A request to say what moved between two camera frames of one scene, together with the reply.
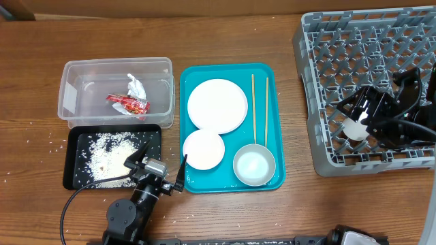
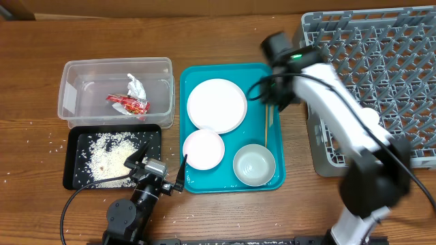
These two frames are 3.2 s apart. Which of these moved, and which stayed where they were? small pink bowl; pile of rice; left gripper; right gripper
Moved: right gripper
Stayed: left gripper; small pink bowl; pile of rice
